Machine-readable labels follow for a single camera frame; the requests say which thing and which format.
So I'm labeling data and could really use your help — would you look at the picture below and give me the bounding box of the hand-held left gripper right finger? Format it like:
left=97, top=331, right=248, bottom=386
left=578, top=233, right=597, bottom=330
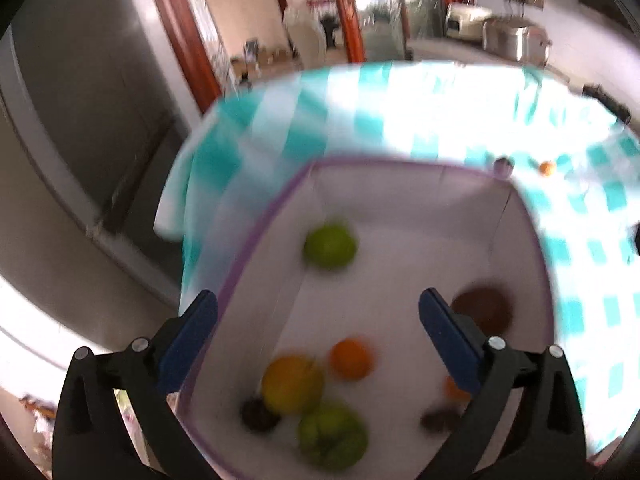
left=419, top=288, right=587, bottom=480

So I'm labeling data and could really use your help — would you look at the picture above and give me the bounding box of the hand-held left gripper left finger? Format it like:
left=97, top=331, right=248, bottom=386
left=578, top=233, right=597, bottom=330
left=51, top=290, right=219, bottom=480

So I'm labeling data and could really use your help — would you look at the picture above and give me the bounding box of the yellow apple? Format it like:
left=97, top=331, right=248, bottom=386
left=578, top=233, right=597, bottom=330
left=261, top=355, right=326, bottom=416

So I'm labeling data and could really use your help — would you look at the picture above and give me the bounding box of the purple-rimmed storage box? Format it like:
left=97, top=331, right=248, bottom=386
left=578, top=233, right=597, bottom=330
left=175, top=156, right=558, bottom=480

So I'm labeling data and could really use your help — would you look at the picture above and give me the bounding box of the green apple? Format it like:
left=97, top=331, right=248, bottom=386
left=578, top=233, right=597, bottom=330
left=298, top=402, right=369, bottom=471

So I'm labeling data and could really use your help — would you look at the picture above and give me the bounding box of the green lime fruit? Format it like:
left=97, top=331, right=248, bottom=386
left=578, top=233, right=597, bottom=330
left=303, top=223, right=359, bottom=271

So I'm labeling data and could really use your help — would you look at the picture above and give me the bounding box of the teal white checked tablecloth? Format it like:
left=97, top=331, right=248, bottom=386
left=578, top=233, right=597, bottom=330
left=155, top=60, right=640, bottom=466

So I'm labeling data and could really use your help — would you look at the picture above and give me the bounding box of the grey refrigerator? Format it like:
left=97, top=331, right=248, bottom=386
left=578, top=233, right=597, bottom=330
left=0, top=0, right=216, bottom=311

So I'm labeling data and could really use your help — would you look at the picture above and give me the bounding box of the stainless steel cooker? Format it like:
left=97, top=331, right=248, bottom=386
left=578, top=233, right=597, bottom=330
left=482, top=16, right=553, bottom=66

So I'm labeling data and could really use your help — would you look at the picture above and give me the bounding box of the white kitchen appliance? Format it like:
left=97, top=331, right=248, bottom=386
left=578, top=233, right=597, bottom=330
left=445, top=2, right=493, bottom=41

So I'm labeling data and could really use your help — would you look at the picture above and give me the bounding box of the red wooden door frame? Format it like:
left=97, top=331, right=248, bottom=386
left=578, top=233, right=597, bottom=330
left=142, top=0, right=223, bottom=113

